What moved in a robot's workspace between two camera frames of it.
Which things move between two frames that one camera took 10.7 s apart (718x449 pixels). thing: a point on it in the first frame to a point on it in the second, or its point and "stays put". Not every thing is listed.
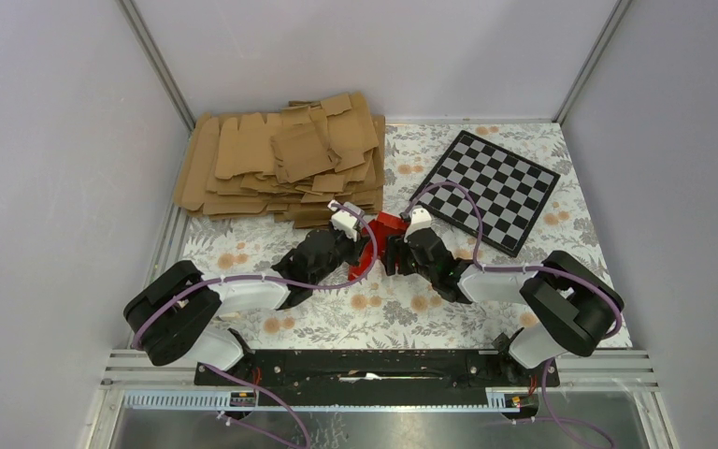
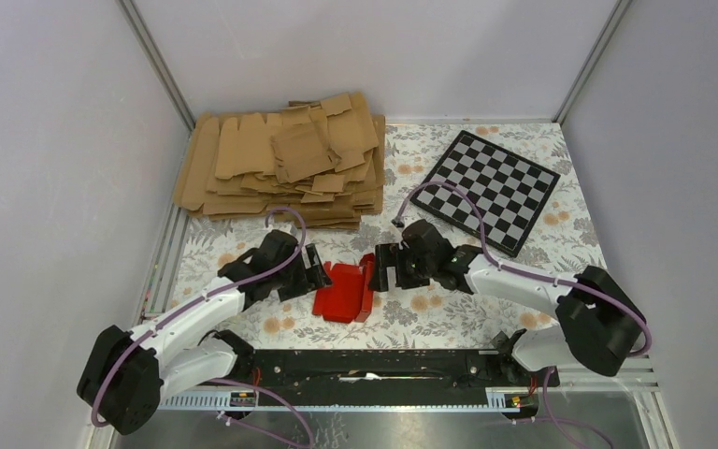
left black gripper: (354, 245) to (310, 278)
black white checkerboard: (509, 189) stays put
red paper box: (386, 224) to (350, 296)
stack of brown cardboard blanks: (291, 164) stays put
